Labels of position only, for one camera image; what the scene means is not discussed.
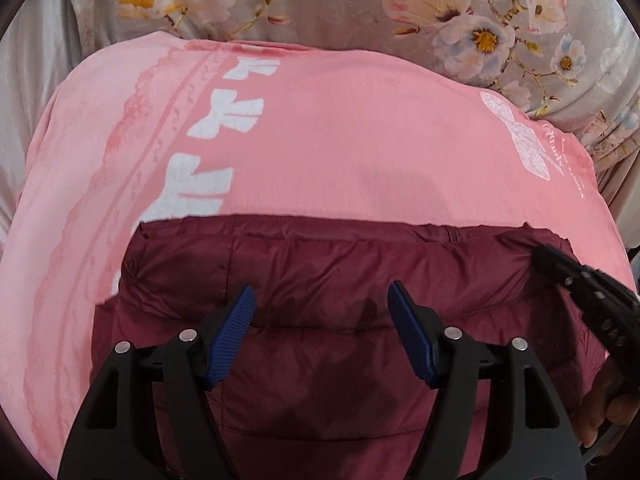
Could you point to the white curtain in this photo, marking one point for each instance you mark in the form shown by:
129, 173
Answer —
30, 85

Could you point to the pink printed blanket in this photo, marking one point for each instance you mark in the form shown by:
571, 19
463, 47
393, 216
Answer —
350, 135

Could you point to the person's right hand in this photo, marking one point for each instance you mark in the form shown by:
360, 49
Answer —
592, 410

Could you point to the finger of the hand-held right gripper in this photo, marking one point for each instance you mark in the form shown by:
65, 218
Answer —
585, 290

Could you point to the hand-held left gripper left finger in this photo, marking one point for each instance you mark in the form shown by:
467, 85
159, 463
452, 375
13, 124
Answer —
232, 340

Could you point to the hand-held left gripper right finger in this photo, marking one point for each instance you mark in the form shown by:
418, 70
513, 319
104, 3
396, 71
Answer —
412, 340

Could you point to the grey floral bed sheet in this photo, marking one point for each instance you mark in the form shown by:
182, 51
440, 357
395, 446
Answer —
350, 0

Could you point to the beige curtain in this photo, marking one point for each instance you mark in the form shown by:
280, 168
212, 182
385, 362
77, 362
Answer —
625, 200

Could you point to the maroon puffer jacket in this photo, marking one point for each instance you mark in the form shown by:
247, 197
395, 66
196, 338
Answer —
325, 270

